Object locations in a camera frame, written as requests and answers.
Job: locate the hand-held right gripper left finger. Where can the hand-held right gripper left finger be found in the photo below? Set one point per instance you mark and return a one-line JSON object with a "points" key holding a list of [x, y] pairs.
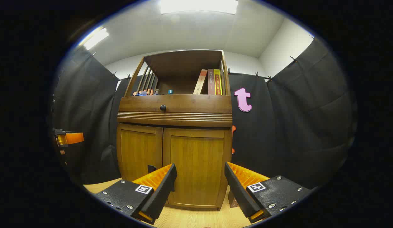
{"points": [[161, 193]]}

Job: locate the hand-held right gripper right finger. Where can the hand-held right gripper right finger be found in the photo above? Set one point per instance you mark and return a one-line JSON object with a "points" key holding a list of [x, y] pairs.
{"points": [[239, 193]]}

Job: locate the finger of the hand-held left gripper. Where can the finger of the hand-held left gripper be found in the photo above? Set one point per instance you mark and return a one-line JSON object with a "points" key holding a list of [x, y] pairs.
{"points": [[74, 138]]}

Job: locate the wooden double-door shoe cabinet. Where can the wooden double-door shoe cabinet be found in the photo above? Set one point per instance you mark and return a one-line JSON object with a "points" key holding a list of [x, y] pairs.
{"points": [[174, 122]]}

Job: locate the wooden cabinet drawer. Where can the wooden cabinet drawer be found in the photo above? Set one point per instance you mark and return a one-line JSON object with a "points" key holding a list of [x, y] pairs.
{"points": [[196, 103]]}

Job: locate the dark brown book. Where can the dark brown book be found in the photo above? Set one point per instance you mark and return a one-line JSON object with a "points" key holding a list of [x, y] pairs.
{"points": [[233, 200]]}

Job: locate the black drawer knob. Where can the black drawer knob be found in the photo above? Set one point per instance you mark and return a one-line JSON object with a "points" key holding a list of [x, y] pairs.
{"points": [[163, 107]]}

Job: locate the black backdrop cloth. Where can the black backdrop cloth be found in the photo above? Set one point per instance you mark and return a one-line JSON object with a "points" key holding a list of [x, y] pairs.
{"points": [[294, 126]]}

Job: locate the narrow ceiling light panel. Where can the narrow ceiling light panel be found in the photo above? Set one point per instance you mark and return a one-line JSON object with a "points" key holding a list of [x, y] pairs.
{"points": [[95, 38]]}

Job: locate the dark red book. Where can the dark red book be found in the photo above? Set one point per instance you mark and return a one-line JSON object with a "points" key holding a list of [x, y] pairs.
{"points": [[211, 82]]}

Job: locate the tan book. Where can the tan book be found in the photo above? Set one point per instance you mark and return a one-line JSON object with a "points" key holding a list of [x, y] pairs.
{"points": [[200, 83]]}

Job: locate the wide ceiling light panel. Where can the wide ceiling light panel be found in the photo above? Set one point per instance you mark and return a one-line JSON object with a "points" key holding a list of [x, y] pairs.
{"points": [[199, 5]]}

